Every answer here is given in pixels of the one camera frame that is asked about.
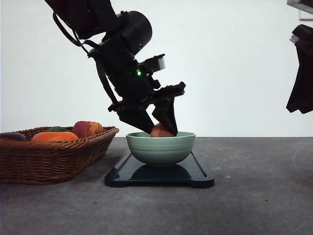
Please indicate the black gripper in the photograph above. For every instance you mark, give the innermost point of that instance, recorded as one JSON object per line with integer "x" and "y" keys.
{"x": 301, "y": 96}
{"x": 134, "y": 87}

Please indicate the brown egg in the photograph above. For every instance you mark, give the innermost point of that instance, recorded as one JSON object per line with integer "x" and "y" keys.
{"x": 161, "y": 131}

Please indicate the light green ceramic bowl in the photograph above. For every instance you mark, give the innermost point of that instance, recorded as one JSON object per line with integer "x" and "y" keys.
{"x": 161, "y": 150}

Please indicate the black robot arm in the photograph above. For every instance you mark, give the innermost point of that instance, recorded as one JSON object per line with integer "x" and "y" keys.
{"x": 95, "y": 19}

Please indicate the brown wicker basket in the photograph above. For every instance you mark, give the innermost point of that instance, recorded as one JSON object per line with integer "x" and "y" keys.
{"x": 38, "y": 162}

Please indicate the red yellow apple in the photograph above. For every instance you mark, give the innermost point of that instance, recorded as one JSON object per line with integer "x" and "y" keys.
{"x": 87, "y": 128}

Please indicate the dark teal rectangular tray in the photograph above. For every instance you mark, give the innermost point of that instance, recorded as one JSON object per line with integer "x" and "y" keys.
{"x": 132, "y": 172}

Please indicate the dark green fruit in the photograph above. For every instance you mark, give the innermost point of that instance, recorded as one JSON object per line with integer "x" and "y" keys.
{"x": 57, "y": 129}

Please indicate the orange fruit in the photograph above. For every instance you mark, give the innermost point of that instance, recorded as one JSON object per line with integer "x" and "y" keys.
{"x": 55, "y": 136}

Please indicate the dark purple fruit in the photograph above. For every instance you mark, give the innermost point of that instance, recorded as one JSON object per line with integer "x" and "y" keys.
{"x": 12, "y": 136}

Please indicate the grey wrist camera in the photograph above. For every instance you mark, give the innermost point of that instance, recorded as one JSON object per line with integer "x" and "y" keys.
{"x": 156, "y": 63}
{"x": 306, "y": 5}

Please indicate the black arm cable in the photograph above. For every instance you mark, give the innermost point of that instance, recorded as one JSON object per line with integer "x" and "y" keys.
{"x": 98, "y": 63}

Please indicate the white wall socket right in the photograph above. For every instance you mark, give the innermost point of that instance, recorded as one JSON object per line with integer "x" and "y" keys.
{"x": 303, "y": 16}

